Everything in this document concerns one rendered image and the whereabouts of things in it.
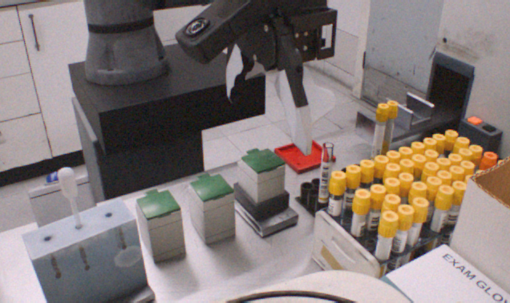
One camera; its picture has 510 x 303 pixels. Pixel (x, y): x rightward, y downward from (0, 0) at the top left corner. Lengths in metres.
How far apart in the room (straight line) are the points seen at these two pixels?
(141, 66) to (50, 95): 1.42
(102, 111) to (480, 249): 0.53
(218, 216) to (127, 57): 0.36
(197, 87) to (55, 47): 1.43
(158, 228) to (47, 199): 0.13
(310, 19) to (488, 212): 0.25
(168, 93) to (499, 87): 0.51
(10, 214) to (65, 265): 1.79
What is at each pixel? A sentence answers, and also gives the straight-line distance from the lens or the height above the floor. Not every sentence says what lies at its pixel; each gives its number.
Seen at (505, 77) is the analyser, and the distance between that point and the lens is 0.76.
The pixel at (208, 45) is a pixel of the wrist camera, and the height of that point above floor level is 1.12.
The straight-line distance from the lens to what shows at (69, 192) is 0.43.
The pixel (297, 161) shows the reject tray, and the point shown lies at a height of 0.88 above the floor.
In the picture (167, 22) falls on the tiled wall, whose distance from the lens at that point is 2.91.
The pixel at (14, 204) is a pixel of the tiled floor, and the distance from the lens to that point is 2.29.
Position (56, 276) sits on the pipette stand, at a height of 0.95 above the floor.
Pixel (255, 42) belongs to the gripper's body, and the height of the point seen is 1.10.
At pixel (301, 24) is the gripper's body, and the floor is 1.12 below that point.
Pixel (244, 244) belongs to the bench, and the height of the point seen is 0.88.
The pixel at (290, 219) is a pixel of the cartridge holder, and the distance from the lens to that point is 0.58.
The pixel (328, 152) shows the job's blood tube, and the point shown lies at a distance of 0.55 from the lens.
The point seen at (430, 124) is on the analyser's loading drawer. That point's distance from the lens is 0.77.
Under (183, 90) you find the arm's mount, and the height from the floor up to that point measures 0.95.
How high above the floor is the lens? 1.26
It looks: 31 degrees down
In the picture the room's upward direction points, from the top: straight up
